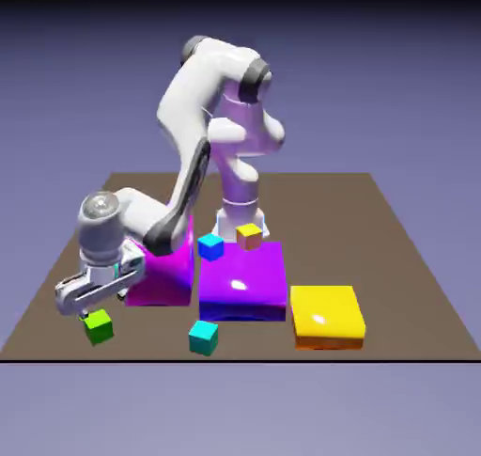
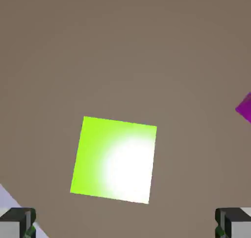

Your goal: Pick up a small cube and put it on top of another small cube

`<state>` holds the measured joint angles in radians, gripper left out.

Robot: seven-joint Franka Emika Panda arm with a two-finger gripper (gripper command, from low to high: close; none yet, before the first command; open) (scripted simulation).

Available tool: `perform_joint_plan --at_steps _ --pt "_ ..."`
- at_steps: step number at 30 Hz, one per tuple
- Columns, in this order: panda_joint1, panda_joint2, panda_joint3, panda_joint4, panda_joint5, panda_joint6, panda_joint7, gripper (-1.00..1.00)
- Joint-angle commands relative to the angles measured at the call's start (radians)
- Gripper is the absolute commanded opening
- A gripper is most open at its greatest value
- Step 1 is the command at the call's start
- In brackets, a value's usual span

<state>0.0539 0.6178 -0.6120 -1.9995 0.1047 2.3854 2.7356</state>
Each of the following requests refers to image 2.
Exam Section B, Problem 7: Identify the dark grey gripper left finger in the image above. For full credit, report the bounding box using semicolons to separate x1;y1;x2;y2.
0;207;37;238

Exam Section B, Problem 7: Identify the small magenta cube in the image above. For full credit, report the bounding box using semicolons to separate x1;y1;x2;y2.
235;92;251;124

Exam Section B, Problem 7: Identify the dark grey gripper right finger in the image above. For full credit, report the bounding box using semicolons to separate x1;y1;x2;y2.
215;207;251;238

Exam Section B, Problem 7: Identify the small lime green cube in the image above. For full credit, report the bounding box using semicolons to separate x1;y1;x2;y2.
70;115;158;205

